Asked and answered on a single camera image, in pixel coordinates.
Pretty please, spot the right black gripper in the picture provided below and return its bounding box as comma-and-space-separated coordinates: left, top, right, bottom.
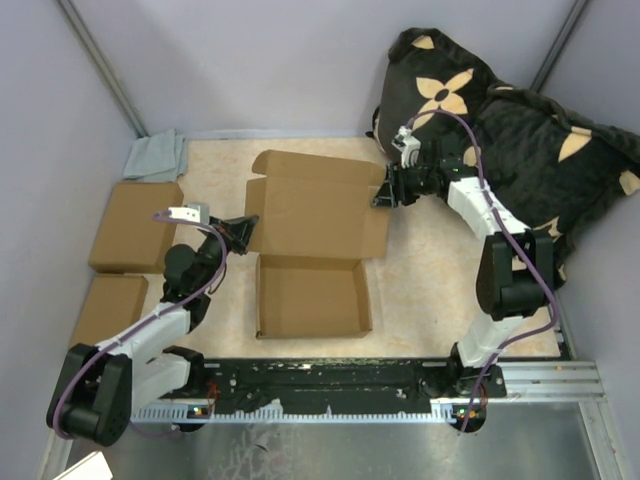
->
370, 161, 438, 210

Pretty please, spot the upper folded cardboard box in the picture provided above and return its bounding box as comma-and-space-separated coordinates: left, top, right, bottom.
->
88, 182, 184, 274

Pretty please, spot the brown cardboard box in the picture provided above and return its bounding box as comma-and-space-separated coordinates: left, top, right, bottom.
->
244, 150, 390, 340

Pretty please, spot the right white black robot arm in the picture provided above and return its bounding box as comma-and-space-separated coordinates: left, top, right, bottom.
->
371, 137, 553, 396

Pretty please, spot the aluminium frame rail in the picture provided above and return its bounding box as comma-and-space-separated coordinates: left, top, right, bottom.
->
131, 361, 604, 432

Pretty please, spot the white object at bottom corner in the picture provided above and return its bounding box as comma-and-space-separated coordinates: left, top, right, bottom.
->
54, 451, 114, 480

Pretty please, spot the grey folded cloth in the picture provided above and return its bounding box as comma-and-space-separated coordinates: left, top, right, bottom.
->
123, 129, 188, 183

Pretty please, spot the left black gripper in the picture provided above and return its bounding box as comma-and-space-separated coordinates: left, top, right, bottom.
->
195, 215, 258, 292

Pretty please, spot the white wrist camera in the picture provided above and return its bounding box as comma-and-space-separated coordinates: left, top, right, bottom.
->
392, 126, 421, 169
168, 202, 210, 225

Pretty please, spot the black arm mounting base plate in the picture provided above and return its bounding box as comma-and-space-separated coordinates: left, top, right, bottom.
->
162, 358, 480, 415

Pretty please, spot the black floral plush cushion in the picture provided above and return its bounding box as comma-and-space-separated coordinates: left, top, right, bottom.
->
370, 28, 639, 287

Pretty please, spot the folded cardboard box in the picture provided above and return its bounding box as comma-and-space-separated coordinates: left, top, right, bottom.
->
88, 182, 184, 274
69, 274, 149, 347

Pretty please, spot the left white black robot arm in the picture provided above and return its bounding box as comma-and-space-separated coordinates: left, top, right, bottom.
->
46, 204, 259, 446

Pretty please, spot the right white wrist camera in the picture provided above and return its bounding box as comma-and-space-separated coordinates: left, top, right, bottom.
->
392, 126, 421, 169

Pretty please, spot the lower folded cardboard box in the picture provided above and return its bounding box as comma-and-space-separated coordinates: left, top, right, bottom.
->
69, 274, 149, 347

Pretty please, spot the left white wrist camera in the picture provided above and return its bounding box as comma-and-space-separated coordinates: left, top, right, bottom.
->
168, 202, 210, 225

